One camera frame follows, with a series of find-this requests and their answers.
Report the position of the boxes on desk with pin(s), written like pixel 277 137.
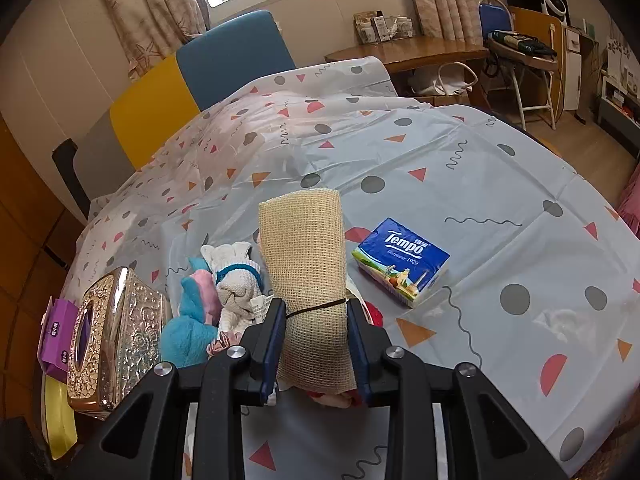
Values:
pixel 373 27

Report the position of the grey yellow blue sofa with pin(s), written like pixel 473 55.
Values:
pixel 155 107

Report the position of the beige burlap cloth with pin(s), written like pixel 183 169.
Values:
pixel 303 247

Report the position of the purple gift box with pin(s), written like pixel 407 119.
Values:
pixel 56 332

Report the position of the pink ruffled fabric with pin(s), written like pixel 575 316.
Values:
pixel 629 206

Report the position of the blue Tempo tissue pack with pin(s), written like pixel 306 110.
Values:
pixel 404 263

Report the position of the white tote bag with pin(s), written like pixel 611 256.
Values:
pixel 448 79

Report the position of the blue chair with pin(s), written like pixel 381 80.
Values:
pixel 494 17

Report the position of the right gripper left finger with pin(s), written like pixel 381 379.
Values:
pixel 263 344

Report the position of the wooden desk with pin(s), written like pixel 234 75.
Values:
pixel 402 55

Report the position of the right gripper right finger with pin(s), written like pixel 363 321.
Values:
pixel 367 345

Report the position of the white knitted gloves bundle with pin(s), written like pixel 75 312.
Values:
pixel 238 283

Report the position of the left beige curtain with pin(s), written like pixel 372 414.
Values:
pixel 151 30

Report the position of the blue plush toy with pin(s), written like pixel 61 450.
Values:
pixel 185 338

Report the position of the white folding stool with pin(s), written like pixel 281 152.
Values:
pixel 525 59

